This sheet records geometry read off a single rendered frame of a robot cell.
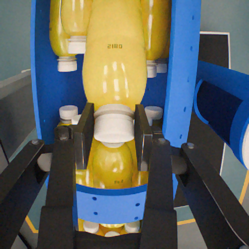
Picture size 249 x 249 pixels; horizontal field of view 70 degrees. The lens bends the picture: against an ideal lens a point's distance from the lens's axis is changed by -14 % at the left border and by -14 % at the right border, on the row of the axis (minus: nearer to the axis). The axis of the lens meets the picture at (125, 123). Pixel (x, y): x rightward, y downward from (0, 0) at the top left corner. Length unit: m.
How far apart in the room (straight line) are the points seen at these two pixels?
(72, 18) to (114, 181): 0.26
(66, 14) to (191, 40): 0.18
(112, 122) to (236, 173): 2.07
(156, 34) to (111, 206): 0.27
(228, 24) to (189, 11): 1.43
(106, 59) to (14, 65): 1.49
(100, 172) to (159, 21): 0.25
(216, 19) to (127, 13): 1.42
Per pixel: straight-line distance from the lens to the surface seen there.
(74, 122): 0.36
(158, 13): 0.32
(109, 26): 0.22
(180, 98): 0.27
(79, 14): 0.31
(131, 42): 0.21
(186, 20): 0.27
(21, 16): 1.64
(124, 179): 0.34
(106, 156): 0.32
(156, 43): 0.32
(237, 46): 1.73
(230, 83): 0.74
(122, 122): 0.18
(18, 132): 0.88
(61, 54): 0.39
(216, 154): 1.73
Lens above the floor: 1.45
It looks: 68 degrees down
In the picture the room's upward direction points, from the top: 174 degrees clockwise
